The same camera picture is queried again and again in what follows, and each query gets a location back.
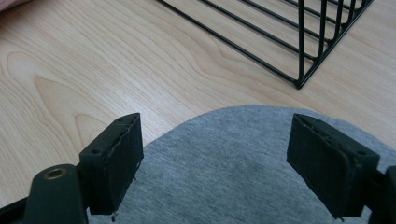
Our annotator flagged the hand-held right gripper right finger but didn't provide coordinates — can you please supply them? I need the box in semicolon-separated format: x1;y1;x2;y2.
286;113;381;220

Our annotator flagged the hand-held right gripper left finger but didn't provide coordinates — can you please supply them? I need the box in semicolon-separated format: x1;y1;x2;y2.
78;112;145;217

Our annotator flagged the black wire basket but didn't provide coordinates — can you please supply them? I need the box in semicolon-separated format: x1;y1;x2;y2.
155;0;375;91

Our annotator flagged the grey cloth garment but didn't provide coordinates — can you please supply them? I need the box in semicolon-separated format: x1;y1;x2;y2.
87;105;396;224

